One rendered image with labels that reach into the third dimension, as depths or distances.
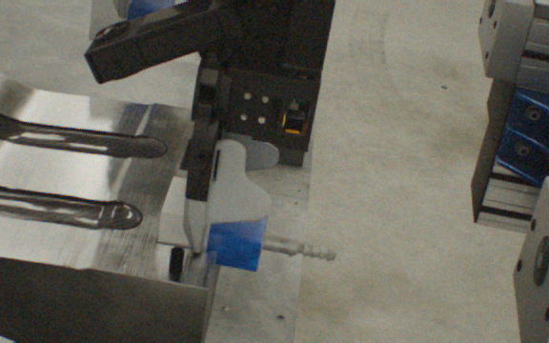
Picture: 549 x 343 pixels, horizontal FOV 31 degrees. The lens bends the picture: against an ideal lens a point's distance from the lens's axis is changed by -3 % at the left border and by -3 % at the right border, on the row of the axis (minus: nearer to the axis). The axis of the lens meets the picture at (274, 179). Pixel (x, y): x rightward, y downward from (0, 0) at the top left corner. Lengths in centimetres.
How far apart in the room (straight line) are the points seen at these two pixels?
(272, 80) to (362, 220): 184
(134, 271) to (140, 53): 15
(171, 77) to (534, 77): 41
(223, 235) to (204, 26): 16
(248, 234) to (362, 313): 145
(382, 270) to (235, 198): 164
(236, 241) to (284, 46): 16
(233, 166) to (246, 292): 19
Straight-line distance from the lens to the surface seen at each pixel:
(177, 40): 67
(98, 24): 100
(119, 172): 83
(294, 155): 104
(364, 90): 314
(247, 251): 74
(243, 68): 66
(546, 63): 108
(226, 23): 66
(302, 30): 66
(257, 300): 85
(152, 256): 73
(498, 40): 107
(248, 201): 70
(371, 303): 222
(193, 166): 68
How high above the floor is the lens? 132
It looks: 31 degrees down
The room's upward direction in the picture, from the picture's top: 10 degrees clockwise
